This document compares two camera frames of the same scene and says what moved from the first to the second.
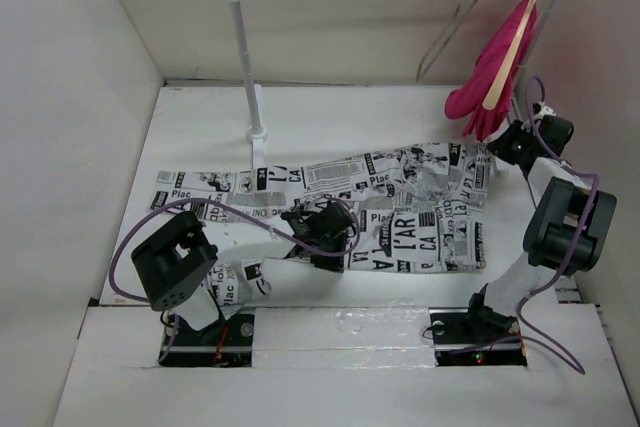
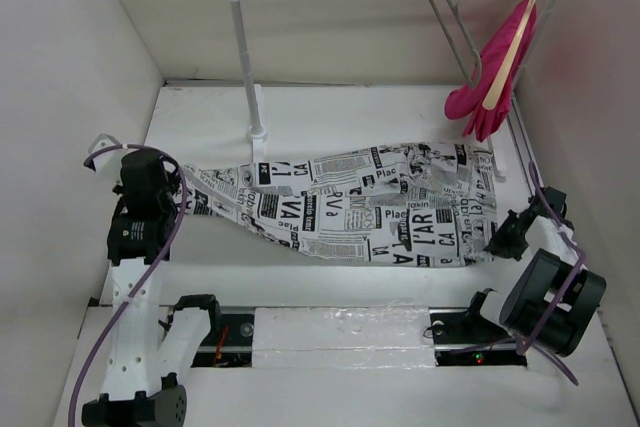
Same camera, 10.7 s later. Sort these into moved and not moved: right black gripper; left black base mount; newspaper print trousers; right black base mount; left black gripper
Moved: left black gripper; right black gripper; newspaper print trousers
Not moved: right black base mount; left black base mount
